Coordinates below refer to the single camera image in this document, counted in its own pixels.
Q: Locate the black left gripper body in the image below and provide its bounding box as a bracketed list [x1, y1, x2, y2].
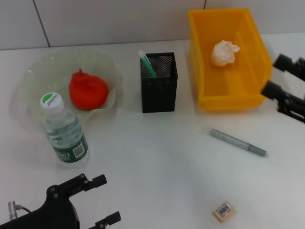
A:
[0, 183, 81, 229]

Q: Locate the clear green-label water bottle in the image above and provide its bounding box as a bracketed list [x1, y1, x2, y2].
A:
[39, 92, 89, 165]

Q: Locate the grey glitter pen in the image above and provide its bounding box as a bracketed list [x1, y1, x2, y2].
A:
[209, 128, 267, 157]

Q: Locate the white paper ball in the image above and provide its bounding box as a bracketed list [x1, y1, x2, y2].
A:
[211, 40, 241, 67]

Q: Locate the orange-red toy orange fruit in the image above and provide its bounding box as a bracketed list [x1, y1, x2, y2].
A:
[68, 68, 110, 111]

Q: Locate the beige eraser with barcode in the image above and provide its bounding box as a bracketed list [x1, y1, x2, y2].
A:
[212, 200, 235, 224]

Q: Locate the mint green utility knife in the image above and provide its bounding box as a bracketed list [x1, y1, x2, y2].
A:
[138, 50, 158, 79]

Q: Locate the black mesh pen holder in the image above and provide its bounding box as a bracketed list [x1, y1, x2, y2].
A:
[140, 52, 179, 113]

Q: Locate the wavy clear glass fruit plate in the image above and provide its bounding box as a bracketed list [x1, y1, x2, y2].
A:
[22, 49, 124, 129]

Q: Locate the yellow plastic storage bin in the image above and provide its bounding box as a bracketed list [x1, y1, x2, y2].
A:
[188, 8, 273, 111]

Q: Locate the grey left gripper cable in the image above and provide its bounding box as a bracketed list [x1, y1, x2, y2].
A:
[7, 201, 32, 219]

